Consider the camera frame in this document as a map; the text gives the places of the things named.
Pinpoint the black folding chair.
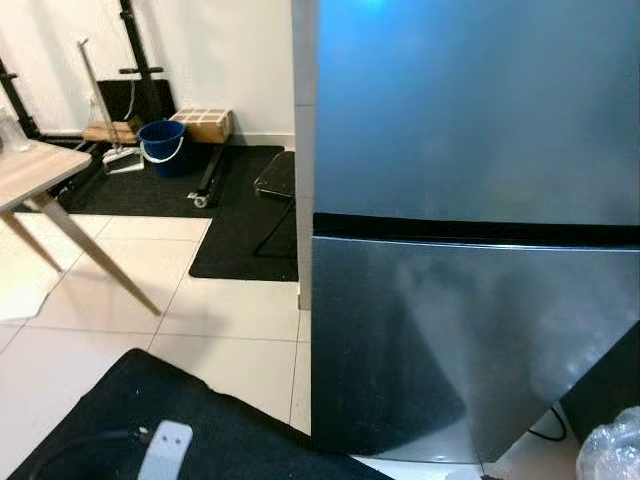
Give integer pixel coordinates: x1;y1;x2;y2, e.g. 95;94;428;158
253;150;299;259

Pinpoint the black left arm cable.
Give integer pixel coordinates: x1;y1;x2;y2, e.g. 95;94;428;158
55;428;151;471

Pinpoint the black leaning panel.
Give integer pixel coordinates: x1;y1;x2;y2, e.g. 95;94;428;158
97;78;178;126

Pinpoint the silver handled mop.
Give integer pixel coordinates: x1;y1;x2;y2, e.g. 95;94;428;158
78;38;144;176

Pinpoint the clear bottle white cap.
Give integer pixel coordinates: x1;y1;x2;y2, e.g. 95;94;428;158
0;108;29;153

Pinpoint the blue plastic bucket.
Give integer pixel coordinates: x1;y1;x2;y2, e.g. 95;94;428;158
138;120;188;179

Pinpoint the light wooden table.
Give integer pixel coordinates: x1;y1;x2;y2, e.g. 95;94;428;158
0;138;163;319

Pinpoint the clear plastic bag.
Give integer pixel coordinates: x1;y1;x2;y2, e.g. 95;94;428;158
578;405;640;480

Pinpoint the taped cardboard box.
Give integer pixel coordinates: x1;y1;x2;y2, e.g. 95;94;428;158
170;108;234;146

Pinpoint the black floor mat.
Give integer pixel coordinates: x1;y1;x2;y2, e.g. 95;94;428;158
10;348;391;480
190;150;301;283

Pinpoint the fridge door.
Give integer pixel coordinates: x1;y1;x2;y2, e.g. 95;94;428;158
312;235;640;466

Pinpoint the black metal rack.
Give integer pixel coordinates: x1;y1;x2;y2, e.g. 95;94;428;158
0;0;226;211

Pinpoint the flat brown cardboard box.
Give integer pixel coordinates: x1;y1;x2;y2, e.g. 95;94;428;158
82;120;141;144

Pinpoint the black power cable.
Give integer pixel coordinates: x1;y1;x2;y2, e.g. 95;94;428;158
525;405;571;443

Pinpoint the stainless steel fridge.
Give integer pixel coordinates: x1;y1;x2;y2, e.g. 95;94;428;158
312;0;640;466

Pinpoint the black rubber gym mat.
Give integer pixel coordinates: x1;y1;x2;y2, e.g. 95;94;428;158
60;145;286;219

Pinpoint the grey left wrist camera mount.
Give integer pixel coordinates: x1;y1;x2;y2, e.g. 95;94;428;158
138;420;194;480

